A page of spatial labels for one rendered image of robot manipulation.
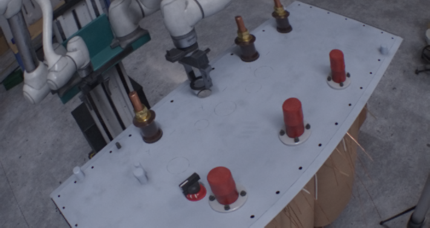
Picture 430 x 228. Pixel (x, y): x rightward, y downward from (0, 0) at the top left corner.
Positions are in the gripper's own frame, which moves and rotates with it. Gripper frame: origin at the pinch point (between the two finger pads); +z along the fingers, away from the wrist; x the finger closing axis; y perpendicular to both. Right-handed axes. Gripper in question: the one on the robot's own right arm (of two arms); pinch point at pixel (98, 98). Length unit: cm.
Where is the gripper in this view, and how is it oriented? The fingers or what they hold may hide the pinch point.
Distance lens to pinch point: 200.8
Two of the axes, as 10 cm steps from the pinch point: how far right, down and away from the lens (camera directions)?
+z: 2.7, 7.5, 6.1
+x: -7.6, 5.5, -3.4
